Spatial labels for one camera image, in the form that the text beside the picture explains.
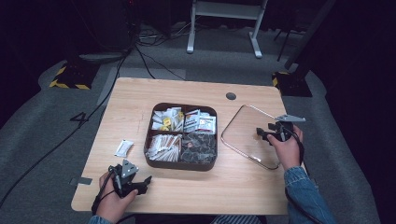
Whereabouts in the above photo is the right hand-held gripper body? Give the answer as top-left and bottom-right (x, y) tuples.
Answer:
(266, 114), (306, 144)

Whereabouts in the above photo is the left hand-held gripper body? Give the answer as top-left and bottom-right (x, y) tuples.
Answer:
(107, 159), (148, 199)

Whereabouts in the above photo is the transparent box lid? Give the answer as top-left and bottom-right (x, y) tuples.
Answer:
(219, 104), (290, 172)

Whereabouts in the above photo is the small white packet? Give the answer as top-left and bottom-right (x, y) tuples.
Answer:
(113, 139), (135, 158)

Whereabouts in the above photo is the brown divided box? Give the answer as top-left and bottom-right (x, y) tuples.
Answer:
(143, 102), (219, 173)

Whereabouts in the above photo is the person's right hand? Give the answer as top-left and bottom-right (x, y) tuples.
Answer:
(266, 124), (304, 172)

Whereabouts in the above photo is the person's left hand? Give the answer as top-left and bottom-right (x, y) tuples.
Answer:
(95, 172), (139, 224)

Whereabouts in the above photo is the pile of brown white sachets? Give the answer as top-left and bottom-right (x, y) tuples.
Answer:
(146, 133), (182, 162)

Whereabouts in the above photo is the black yellow striped base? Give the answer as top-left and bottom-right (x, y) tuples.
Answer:
(49, 63), (94, 91)
(271, 71), (314, 98)

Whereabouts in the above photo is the pile of dark packets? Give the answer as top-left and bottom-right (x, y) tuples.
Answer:
(180, 132), (218, 164)

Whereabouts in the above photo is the pile of red-label white packets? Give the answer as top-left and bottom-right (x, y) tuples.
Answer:
(184, 109), (217, 135)

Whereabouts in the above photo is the pile of white yellow packets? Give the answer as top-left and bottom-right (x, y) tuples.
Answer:
(151, 106), (185, 132)

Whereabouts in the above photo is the person's striped clothing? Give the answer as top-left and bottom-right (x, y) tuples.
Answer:
(210, 214), (263, 224)

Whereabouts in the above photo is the left hand-held gripper cable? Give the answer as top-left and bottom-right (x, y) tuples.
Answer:
(91, 170), (117, 217)

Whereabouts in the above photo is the long black floor cable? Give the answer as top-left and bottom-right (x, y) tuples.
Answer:
(0, 46), (135, 209)

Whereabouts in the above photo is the dark slanted post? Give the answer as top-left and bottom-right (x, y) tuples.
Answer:
(283, 0), (338, 71)

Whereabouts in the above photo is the thin black floor cable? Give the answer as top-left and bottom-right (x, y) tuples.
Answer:
(134, 46), (187, 81)

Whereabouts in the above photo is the white metal stand frame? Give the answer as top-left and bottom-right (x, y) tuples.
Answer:
(186, 0), (269, 60)

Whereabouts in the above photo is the tangle of floor cables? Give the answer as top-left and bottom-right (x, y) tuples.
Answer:
(135, 21), (194, 49)

